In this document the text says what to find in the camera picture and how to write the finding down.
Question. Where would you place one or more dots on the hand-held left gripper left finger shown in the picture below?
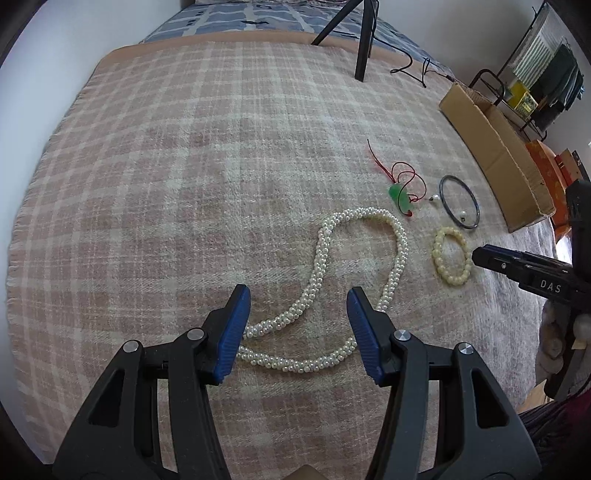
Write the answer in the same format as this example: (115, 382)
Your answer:
(233, 332)

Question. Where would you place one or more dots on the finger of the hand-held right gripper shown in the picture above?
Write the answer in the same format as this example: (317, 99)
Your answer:
(498, 261)

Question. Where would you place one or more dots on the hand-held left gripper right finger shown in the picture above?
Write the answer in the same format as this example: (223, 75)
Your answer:
(364, 332)

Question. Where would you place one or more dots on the thin metal bangle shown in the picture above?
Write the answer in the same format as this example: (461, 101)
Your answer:
(470, 194)

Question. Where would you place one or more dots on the shallow cardboard box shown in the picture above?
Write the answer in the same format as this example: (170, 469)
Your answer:
(494, 152)

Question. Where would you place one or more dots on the person's right hand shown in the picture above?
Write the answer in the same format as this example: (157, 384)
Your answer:
(551, 337)

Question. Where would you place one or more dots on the tan gift box dark lid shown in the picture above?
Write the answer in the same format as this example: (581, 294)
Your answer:
(581, 164)

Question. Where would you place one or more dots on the red flat box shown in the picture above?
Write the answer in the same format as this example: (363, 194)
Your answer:
(564, 161)

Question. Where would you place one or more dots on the orange cloth covered table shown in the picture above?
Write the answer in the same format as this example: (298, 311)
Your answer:
(545, 161)

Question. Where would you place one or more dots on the yellow crate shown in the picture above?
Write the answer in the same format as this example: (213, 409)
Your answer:
(524, 99)

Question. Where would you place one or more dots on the dark hanging clothes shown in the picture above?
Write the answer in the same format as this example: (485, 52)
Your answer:
(558, 78)

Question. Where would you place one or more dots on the black clothes rack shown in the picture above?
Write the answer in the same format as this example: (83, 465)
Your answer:
(485, 76)

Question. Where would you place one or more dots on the striped towel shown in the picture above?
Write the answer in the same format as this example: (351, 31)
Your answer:
(538, 50)

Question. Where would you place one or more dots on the person's dark clothing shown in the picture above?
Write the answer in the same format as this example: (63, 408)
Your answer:
(554, 438)

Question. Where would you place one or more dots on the black tripod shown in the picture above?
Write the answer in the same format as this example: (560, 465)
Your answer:
(364, 46)

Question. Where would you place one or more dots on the blue patterned bedsheet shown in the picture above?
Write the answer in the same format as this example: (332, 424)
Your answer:
(240, 18)

